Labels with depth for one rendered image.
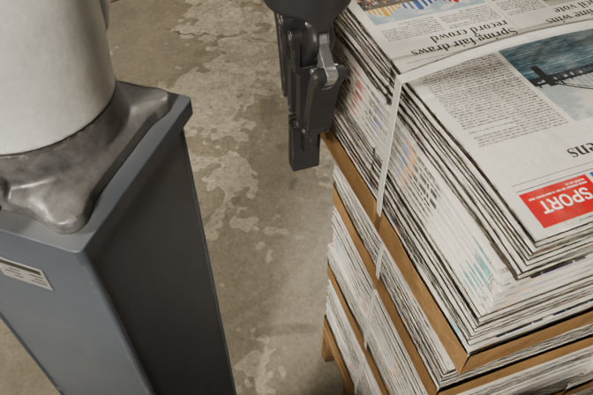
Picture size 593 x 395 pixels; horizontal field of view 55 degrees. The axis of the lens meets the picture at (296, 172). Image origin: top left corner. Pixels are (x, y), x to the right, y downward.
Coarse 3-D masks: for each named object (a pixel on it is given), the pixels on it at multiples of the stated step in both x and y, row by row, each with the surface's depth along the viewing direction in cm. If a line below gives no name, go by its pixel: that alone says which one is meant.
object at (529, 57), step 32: (512, 32) 56; (576, 32) 56; (416, 64) 52; (480, 64) 52; (512, 64) 52; (544, 64) 52; (416, 96) 51; (384, 128) 58; (416, 128) 52; (384, 192) 61
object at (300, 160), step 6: (294, 132) 57; (300, 132) 57; (294, 138) 57; (300, 138) 58; (318, 138) 58; (294, 144) 58; (300, 144) 58; (318, 144) 59; (294, 150) 59; (300, 150) 59; (318, 150) 60; (294, 156) 59; (300, 156) 60; (306, 156) 60; (312, 156) 60; (318, 156) 60; (294, 162) 60; (300, 162) 60; (306, 162) 61; (312, 162) 61; (318, 162) 61; (294, 168) 61; (300, 168) 61
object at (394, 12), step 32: (352, 0) 59; (384, 0) 59; (416, 0) 59; (448, 0) 59; (480, 0) 59; (512, 0) 60; (544, 0) 60; (576, 0) 60; (352, 32) 59; (384, 32) 55; (416, 32) 55; (448, 32) 56; (480, 32) 56; (352, 64) 61; (384, 64) 55; (352, 96) 64; (384, 96) 57; (352, 128) 65; (352, 160) 69
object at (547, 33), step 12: (576, 24) 54; (588, 24) 54; (516, 36) 53; (528, 36) 52; (540, 36) 52; (480, 48) 52; (492, 48) 51; (444, 60) 51; (456, 60) 51; (408, 72) 51; (420, 72) 50; (432, 72) 51
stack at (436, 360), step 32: (352, 192) 87; (352, 224) 93; (352, 256) 96; (384, 256) 80; (352, 288) 102; (384, 320) 88; (416, 320) 74; (352, 352) 114; (384, 352) 93; (544, 352) 78; (576, 352) 82; (384, 384) 98; (416, 384) 81; (448, 384) 73; (512, 384) 83; (544, 384) 88; (576, 384) 97
